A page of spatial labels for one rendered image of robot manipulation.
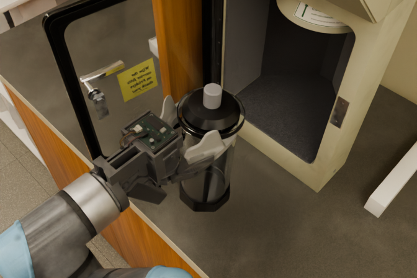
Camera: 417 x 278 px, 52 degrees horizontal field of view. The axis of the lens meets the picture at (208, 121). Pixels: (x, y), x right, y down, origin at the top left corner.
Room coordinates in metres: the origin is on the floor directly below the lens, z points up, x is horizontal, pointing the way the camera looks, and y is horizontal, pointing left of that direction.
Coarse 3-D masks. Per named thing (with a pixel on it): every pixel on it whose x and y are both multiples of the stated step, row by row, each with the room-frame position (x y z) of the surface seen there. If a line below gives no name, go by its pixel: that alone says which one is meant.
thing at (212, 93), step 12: (216, 84) 0.45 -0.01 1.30; (192, 96) 0.46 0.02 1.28; (204, 96) 0.44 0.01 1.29; (216, 96) 0.43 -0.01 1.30; (228, 96) 0.46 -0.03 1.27; (192, 108) 0.43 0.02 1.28; (204, 108) 0.43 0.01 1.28; (216, 108) 0.43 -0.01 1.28; (228, 108) 0.43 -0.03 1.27; (192, 120) 0.41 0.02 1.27; (204, 120) 0.41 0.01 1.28; (216, 120) 0.41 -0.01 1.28; (228, 120) 0.41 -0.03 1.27
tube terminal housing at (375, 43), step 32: (224, 0) 0.68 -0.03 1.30; (320, 0) 0.55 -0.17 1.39; (224, 32) 0.68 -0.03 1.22; (384, 32) 0.49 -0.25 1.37; (352, 64) 0.49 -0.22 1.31; (384, 64) 0.54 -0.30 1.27; (352, 96) 0.48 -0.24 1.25; (256, 128) 0.60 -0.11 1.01; (352, 128) 0.52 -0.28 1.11; (288, 160) 0.54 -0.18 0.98; (320, 160) 0.49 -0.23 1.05
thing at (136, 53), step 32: (128, 0) 0.58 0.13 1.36; (160, 0) 0.62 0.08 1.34; (192, 0) 0.65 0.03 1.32; (96, 32) 0.55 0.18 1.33; (128, 32) 0.58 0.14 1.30; (160, 32) 0.61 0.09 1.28; (192, 32) 0.65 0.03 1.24; (96, 64) 0.54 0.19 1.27; (128, 64) 0.57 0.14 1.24; (160, 64) 0.61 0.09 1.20; (192, 64) 0.65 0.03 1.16; (128, 96) 0.56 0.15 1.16; (160, 96) 0.60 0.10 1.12; (96, 128) 0.52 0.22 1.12
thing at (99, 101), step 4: (96, 92) 0.53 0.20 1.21; (92, 96) 0.52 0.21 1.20; (96, 96) 0.52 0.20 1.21; (100, 96) 0.52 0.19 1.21; (92, 100) 0.52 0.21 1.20; (96, 100) 0.51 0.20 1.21; (100, 100) 0.51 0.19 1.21; (104, 100) 0.52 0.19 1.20; (96, 104) 0.51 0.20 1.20; (100, 104) 0.51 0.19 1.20; (104, 104) 0.52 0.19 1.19; (96, 108) 0.51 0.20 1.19; (100, 108) 0.51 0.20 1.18; (104, 108) 0.52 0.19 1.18; (100, 112) 0.51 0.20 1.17; (104, 112) 0.52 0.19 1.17; (108, 112) 0.52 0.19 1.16; (100, 116) 0.51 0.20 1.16; (104, 116) 0.51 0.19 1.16
